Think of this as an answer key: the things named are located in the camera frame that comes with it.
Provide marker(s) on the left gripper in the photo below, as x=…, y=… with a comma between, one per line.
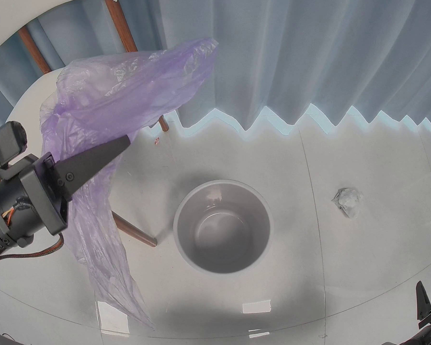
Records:
x=39, y=203

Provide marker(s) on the purple plastic bag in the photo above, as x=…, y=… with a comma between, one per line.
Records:
x=129, y=84

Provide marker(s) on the white trash bin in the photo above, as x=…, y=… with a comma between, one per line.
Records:
x=222, y=228

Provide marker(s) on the crumpled clear wrapper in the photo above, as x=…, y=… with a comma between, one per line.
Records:
x=348, y=201

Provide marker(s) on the white wooden chair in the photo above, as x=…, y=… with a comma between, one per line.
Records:
x=7, y=20

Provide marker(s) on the pale blue curtain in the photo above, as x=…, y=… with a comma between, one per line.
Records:
x=309, y=49

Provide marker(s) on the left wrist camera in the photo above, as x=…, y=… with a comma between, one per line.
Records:
x=3, y=146

